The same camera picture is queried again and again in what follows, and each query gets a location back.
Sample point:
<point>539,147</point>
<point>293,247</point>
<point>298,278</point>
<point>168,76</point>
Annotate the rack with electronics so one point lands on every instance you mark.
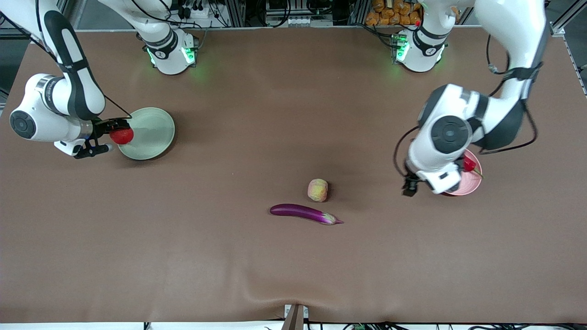
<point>275,7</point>

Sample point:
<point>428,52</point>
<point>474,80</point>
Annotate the bag of orange items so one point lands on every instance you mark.
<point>385,13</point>

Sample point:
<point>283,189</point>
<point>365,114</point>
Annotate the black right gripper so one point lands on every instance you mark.
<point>99,128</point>

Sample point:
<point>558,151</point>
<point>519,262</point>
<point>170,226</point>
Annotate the light green plate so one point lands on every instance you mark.
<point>151,133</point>

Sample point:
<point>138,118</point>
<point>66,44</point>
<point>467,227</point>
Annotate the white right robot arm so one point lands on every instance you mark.
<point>36,114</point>

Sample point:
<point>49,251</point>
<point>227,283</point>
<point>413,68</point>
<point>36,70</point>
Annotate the red round fruit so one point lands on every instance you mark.
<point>123,136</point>

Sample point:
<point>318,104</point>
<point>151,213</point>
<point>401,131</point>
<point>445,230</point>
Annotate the red chili pepper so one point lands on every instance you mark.
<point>469,165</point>

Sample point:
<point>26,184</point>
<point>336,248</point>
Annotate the metal camera bracket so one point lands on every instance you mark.
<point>296,318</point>

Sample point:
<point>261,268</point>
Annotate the white terminal block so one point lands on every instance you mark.
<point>302,21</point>

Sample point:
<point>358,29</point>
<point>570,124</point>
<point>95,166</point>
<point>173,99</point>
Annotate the brown table cloth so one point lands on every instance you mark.
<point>293,266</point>

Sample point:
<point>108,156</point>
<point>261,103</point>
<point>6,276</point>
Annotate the white power strip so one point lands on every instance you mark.
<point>202,13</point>

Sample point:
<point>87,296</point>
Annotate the pink plate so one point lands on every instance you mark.
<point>470,183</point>

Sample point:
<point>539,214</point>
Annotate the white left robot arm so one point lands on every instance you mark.
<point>513,27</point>

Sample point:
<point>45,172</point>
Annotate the yellow pink apple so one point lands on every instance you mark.
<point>317,190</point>

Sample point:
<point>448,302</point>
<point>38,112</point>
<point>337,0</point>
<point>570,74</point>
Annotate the purple eggplant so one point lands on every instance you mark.
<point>298,211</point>

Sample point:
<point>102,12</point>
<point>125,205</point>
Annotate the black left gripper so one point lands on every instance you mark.
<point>408,193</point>

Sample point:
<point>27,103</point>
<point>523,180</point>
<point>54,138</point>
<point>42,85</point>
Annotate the aluminium frame post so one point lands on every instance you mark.
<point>557,30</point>

